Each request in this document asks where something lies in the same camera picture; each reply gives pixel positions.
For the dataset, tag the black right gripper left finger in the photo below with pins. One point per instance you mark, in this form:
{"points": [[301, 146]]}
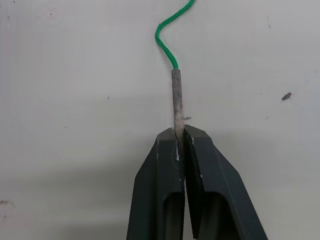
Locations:
{"points": [[155, 180]]}

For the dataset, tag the green lace with grey tip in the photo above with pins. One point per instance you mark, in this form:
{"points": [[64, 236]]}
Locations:
{"points": [[177, 100]]}

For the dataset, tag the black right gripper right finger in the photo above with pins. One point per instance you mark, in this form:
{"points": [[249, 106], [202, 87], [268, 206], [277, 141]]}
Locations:
{"points": [[220, 180]]}

